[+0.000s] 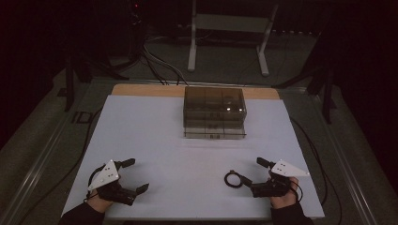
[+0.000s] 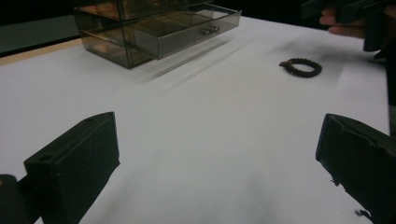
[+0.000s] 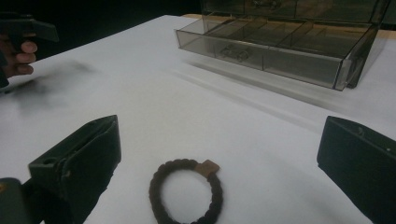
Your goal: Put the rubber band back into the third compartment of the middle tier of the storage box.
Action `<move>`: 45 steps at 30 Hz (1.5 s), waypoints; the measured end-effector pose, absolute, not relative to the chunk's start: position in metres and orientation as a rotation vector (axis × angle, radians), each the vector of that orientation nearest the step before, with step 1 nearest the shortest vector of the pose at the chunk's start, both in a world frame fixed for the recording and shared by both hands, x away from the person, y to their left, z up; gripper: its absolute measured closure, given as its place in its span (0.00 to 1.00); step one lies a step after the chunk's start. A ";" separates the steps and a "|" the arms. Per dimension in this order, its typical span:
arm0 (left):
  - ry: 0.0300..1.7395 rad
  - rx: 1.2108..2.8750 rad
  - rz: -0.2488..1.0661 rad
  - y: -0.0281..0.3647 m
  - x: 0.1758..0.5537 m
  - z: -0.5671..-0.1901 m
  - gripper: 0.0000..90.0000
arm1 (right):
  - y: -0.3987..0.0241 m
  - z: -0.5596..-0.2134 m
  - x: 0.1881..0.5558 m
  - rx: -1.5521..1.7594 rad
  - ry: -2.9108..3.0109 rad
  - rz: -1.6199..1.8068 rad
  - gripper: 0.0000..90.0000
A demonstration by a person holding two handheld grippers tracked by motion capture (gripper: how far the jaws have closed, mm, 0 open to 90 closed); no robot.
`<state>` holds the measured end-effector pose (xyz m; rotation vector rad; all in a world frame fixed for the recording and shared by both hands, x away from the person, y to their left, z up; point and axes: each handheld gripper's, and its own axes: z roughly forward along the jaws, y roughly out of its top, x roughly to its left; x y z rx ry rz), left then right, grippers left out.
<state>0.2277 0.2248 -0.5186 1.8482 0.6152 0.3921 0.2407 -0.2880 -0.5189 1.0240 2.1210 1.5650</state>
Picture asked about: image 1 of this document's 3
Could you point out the white metal stand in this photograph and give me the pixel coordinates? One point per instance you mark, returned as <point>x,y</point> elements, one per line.
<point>231,23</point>

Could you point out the person's right hand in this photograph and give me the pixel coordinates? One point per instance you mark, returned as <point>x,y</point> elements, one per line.
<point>286,201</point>

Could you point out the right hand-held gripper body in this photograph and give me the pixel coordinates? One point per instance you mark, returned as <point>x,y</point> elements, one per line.
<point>272,189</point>

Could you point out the person's left hand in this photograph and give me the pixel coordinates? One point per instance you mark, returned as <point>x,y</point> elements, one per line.
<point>98,203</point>

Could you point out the dark device with red light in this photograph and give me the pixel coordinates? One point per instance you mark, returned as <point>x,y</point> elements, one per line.
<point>136,12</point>

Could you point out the smoky clear drawer box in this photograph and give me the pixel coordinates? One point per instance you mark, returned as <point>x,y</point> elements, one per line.
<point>214,108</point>

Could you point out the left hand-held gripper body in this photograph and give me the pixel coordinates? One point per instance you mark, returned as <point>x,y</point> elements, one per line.
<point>108,175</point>

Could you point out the black floor stand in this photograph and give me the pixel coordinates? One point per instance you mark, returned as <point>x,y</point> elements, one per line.
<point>327,93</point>
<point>70,84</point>

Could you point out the white table mat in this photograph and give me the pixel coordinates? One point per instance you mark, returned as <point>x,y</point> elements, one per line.
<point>175,175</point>

